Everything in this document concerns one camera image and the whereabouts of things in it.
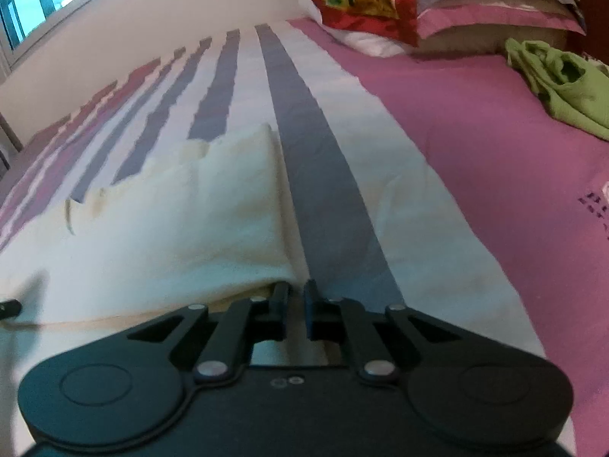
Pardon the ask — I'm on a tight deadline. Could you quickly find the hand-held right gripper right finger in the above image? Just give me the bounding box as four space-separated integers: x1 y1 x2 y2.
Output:
303 279 458 387

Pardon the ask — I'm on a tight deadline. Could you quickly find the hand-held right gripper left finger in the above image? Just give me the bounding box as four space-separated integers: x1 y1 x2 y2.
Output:
126 281 292 387

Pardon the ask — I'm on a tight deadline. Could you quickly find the cream white small garment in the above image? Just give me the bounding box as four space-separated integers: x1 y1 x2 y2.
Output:
0 123 315 344

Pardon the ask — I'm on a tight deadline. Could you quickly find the striped pink grey bed sheet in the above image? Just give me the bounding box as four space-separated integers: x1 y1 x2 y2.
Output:
0 16 609 457

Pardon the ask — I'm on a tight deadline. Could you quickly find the white pillow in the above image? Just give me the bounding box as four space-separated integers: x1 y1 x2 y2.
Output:
297 0 419 58

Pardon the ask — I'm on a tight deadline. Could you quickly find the green garment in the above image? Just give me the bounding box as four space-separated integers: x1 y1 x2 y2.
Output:
504 37 609 142

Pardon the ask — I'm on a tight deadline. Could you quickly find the striped pink grey pillow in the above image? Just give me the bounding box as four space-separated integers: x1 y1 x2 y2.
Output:
415 0 587 54

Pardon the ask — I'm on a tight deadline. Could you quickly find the brown wooden headboard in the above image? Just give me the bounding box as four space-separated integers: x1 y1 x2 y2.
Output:
540 0 609 65

